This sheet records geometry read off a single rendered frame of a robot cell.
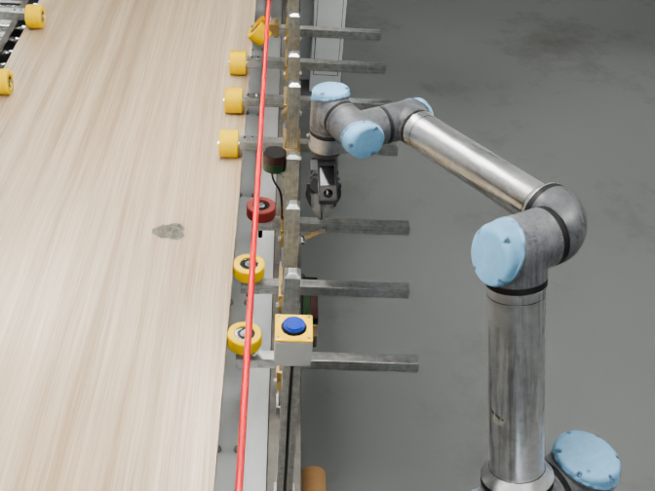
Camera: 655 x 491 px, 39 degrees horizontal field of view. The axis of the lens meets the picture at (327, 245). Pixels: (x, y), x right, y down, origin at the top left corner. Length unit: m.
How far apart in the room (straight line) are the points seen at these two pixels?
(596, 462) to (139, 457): 0.95
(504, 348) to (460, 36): 4.04
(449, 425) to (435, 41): 2.92
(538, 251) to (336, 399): 1.66
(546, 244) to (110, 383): 0.97
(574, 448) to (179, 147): 1.42
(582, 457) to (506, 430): 0.25
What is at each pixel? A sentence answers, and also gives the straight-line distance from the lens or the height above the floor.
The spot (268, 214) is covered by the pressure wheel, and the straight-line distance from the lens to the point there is 2.49.
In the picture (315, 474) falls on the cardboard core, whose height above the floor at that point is 0.08.
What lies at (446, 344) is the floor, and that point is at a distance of 3.47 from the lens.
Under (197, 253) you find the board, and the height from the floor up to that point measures 0.90.
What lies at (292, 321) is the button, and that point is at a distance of 1.69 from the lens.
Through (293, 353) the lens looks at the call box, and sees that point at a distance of 1.70.
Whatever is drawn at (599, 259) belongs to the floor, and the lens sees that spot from 4.05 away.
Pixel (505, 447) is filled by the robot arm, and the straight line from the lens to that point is 1.89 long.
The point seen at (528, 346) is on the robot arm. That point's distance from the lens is 1.77.
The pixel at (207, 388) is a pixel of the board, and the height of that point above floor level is 0.90.
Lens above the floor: 2.40
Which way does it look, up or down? 39 degrees down
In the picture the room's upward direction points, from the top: 5 degrees clockwise
